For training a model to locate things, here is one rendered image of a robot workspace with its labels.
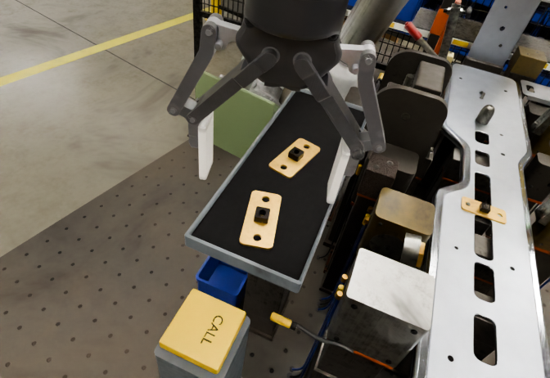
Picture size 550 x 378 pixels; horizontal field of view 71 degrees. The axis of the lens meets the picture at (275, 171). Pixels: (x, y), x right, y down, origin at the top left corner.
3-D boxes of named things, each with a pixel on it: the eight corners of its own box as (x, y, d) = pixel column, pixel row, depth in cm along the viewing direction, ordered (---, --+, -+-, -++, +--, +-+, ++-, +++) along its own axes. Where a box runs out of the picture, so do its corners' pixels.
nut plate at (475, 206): (505, 211, 75) (508, 207, 74) (506, 225, 72) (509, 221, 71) (461, 196, 77) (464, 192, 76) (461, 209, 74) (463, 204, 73)
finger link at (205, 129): (205, 128, 35) (197, 126, 35) (205, 181, 40) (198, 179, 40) (214, 110, 38) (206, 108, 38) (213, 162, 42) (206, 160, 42)
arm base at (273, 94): (210, 74, 108) (218, 55, 108) (237, 92, 129) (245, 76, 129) (266, 99, 104) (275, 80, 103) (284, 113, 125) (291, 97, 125)
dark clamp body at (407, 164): (357, 288, 93) (415, 177, 67) (311, 269, 96) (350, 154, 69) (362, 265, 98) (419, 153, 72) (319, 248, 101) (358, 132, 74)
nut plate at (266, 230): (272, 250, 43) (272, 244, 42) (238, 244, 43) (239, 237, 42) (281, 196, 49) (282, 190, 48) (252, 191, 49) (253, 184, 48)
